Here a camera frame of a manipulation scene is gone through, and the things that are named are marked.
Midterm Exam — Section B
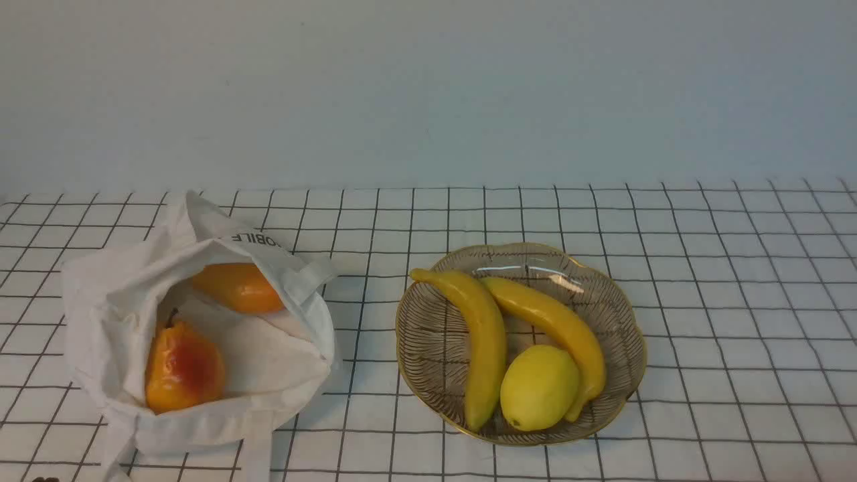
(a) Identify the orange red pear fruit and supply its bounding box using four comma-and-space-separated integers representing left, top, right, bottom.
146, 309, 227, 414

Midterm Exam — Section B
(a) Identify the orange mango fruit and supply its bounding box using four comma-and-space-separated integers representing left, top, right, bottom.
190, 263, 285, 315

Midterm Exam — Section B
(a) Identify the white canvas tote bag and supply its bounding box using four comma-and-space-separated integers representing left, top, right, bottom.
61, 191, 336, 481

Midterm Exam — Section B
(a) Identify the clear gold-rimmed glass plate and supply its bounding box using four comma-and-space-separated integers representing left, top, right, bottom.
396, 243, 647, 447

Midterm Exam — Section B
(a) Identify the left yellow banana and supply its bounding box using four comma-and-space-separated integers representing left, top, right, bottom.
410, 268, 508, 431

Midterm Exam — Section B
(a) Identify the yellow banana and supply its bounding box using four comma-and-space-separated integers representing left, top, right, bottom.
410, 268, 508, 431
480, 276, 607, 423

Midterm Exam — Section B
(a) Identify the yellow lemon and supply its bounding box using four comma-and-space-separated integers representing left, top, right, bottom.
501, 344, 580, 431

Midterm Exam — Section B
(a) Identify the right yellow banana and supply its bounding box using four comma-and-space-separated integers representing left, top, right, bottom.
480, 276, 607, 423

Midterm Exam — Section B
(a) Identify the white black grid tablecloth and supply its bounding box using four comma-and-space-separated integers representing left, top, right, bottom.
0, 177, 857, 482

